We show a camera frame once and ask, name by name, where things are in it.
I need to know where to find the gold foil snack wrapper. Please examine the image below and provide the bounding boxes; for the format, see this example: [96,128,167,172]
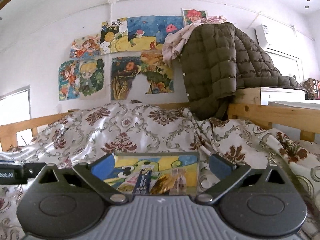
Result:
[150,173,180,195]

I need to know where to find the olive quilted puffer jacket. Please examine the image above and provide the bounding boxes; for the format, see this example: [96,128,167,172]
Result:
[179,23,306,120]

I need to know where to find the navy blue snack stick packet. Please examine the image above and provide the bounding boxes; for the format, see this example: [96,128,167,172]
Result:
[132,167,152,195]

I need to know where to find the white air conditioner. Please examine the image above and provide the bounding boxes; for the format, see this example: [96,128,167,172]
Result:
[255,24,298,58]

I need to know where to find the planet space poster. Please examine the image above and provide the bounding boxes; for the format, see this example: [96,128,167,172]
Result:
[100,17,129,54]

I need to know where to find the wooden bed frame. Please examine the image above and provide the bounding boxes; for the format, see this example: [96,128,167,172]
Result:
[1,100,319,151]

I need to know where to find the pink floral cloth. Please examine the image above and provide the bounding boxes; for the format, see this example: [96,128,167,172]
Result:
[162,16,227,67]

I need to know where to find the green red snack packet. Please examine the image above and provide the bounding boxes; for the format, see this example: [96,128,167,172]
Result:
[117,173,159,193]

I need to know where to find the orange haired girl poster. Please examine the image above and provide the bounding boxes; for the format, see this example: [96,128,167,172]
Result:
[69,34,102,60]

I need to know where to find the torn swirl landscape poster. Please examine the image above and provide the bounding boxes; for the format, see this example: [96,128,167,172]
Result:
[111,51,174,100]

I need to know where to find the grey tray with cartoon painting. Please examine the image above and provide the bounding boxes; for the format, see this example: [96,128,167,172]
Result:
[104,152,200,195]

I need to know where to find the anime children poster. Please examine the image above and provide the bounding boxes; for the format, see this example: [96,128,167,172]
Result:
[58,57,107,101]

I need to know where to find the white cabinet top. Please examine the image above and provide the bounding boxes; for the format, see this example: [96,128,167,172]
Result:
[260,87,320,110]

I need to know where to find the red haired girl poster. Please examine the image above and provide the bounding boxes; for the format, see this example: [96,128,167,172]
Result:
[182,8,208,26]

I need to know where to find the window with white frame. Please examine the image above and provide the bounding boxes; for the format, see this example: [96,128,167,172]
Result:
[0,85,32,147]

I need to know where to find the brown patterned bag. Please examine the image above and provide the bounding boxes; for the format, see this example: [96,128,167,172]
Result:
[303,78,320,100]

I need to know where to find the clear pink snack packet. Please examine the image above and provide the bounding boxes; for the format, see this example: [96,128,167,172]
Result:
[169,168,187,195]

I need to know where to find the floral satin bed cover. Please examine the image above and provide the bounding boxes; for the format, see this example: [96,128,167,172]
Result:
[1,100,319,239]

